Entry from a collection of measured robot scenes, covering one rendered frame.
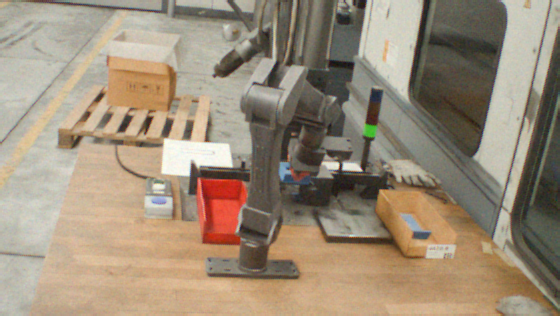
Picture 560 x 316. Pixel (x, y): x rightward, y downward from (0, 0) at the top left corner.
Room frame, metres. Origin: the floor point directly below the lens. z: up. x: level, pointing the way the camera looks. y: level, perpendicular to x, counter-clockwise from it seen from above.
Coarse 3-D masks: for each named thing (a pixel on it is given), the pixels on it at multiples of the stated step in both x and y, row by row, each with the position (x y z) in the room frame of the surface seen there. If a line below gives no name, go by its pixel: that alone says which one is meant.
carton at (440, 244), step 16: (384, 192) 1.65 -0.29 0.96; (400, 192) 1.66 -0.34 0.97; (416, 192) 1.67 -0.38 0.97; (384, 208) 1.59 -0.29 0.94; (400, 208) 1.66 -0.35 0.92; (416, 208) 1.67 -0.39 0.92; (432, 208) 1.57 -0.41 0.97; (384, 224) 1.57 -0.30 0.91; (400, 224) 1.47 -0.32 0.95; (432, 224) 1.55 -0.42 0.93; (448, 224) 1.48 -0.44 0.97; (400, 240) 1.46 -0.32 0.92; (416, 240) 1.50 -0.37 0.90; (432, 240) 1.51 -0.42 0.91; (448, 240) 1.45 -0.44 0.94; (416, 256) 1.41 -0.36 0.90; (432, 256) 1.42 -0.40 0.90; (448, 256) 1.43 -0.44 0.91
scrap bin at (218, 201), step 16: (208, 192) 1.58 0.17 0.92; (224, 192) 1.59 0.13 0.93; (240, 192) 1.60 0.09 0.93; (208, 208) 1.52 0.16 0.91; (224, 208) 1.54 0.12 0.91; (208, 224) 1.43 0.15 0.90; (224, 224) 1.44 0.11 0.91; (208, 240) 1.34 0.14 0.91; (224, 240) 1.35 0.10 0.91; (240, 240) 1.36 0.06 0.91
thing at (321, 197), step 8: (288, 184) 1.62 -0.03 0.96; (296, 184) 1.63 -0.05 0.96; (304, 184) 1.63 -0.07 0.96; (320, 184) 1.64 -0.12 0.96; (328, 184) 1.65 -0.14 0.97; (280, 192) 1.62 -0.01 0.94; (304, 192) 1.67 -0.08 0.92; (320, 192) 1.64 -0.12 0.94; (328, 192) 1.65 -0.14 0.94; (304, 200) 1.66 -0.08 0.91; (312, 200) 1.64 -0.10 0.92; (320, 200) 1.64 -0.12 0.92; (328, 200) 1.65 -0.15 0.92
